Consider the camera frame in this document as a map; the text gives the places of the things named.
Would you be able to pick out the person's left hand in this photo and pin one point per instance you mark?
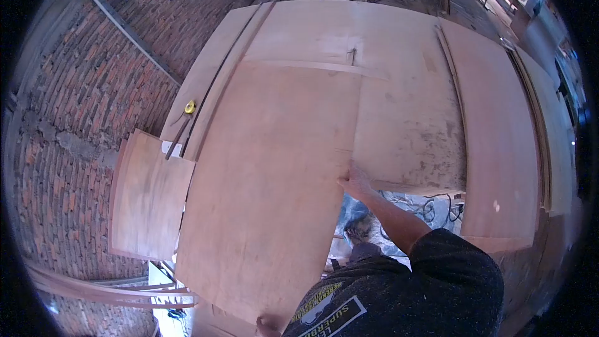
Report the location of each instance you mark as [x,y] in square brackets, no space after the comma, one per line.
[267,326]

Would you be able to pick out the person's right hand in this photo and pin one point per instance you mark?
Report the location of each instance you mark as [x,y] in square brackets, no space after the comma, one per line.
[358,182]

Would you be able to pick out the person's right fingers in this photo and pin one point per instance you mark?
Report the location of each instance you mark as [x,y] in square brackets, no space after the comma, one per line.
[352,168]

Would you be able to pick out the person's right thumb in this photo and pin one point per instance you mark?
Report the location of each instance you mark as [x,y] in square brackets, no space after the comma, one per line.
[343,180]

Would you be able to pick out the person's left fingers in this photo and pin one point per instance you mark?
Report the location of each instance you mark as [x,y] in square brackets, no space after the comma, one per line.
[263,323]

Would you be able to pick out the large plywood sheet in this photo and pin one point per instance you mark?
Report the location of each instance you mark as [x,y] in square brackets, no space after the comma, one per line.
[266,187]

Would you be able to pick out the person's legs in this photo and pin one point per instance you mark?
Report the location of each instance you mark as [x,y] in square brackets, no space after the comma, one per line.
[361,238]

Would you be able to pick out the wide plywood base sheet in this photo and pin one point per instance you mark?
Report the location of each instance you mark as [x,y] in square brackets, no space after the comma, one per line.
[402,117]

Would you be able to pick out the small dark metal tool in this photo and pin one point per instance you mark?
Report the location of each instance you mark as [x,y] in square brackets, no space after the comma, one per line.
[352,56]

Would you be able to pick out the person's body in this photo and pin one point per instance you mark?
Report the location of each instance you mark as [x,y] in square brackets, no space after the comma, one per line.
[402,290]

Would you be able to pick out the long plywood panel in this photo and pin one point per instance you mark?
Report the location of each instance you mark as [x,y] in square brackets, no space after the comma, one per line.
[500,149]

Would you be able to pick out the long dark wood strip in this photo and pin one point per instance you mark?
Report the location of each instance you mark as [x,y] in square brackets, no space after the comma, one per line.
[220,84]

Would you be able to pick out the bundle of thin wood strips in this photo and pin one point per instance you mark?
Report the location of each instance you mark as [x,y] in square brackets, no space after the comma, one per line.
[107,292]

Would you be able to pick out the small plywood piece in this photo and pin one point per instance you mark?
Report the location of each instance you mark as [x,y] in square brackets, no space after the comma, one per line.
[149,196]

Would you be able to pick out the yellow tape measure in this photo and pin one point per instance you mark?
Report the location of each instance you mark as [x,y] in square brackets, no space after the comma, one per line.
[190,107]

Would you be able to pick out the short dark wood stick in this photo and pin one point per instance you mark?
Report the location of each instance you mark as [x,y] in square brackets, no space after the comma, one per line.
[177,139]

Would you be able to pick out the white paper sheet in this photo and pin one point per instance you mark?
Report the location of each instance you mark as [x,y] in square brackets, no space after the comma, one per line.
[174,151]

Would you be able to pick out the narrow plywood panel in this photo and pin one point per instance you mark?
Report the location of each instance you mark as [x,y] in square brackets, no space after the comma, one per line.
[557,140]

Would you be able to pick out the grey metal wall bar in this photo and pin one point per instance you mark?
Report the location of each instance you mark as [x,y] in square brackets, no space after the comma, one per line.
[124,23]

